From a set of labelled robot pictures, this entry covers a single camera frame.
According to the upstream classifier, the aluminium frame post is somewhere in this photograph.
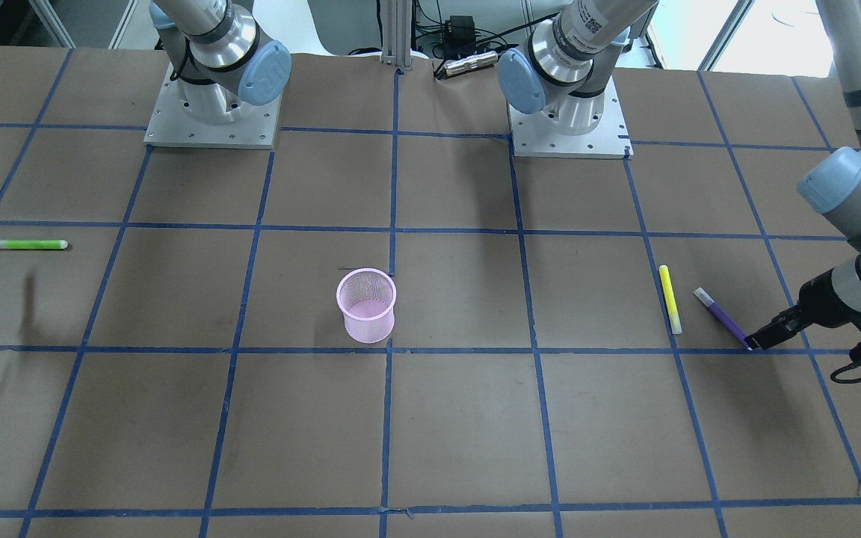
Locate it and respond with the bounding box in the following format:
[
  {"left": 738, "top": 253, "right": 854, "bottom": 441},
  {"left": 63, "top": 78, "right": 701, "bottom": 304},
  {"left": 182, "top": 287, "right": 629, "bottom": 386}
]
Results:
[{"left": 377, "top": 0, "right": 415, "bottom": 74}]

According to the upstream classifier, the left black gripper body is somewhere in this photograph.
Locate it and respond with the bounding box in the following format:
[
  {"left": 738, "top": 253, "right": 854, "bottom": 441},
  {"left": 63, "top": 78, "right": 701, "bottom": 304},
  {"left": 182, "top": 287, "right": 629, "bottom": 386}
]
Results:
[{"left": 787, "top": 270, "right": 861, "bottom": 333}]

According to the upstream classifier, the green marker pen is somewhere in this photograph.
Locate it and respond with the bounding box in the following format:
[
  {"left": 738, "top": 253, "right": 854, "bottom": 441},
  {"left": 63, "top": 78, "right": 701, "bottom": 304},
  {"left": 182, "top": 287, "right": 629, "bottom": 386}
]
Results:
[{"left": 0, "top": 239, "right": 69, "bottom": 250}]

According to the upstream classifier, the pink mesh cup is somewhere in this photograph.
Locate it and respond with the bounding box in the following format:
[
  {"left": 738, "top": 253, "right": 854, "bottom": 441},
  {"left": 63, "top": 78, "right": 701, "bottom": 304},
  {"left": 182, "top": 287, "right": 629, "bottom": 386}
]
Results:
[{"left": 336, "top": 267, "right": 397, "bottom": 344}]

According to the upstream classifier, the yellow marker pen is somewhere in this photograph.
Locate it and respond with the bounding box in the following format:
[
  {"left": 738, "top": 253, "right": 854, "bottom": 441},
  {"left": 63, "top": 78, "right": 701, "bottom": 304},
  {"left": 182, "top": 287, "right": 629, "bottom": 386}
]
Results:
[{"left": 657, "top": 265, "right": 683, "bottom": 335}]

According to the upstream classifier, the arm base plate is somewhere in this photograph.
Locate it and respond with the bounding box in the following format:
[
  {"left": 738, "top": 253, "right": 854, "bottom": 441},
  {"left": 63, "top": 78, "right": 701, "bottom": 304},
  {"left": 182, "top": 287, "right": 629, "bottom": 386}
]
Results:
[
  {"left": 507, "top": 78, "right": 635, "bottom": 159},
  {"left": 143, "top": 67, "right": 283, "bottom": 150}
]

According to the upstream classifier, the black power adapter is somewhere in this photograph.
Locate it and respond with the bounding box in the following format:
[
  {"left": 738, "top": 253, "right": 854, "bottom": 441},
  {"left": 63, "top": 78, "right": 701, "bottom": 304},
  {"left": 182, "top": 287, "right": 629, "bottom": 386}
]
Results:
[{"left": 443, "top": 15, "right": 476, "bottom": 48}]

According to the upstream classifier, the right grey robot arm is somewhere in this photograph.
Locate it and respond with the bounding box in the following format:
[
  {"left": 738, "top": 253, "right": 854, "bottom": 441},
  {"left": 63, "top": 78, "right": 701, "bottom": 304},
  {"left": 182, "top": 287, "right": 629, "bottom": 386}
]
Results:
[{"left": 0, "top": 1, "right": 291, "bottom": 227}]

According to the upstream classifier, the purple marker pen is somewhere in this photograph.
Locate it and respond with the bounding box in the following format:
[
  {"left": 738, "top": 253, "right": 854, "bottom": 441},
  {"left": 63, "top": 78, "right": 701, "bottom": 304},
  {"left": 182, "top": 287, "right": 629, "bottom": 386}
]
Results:
[{"left": 693, "top": 288, "right": 752, "bottom": 350}]

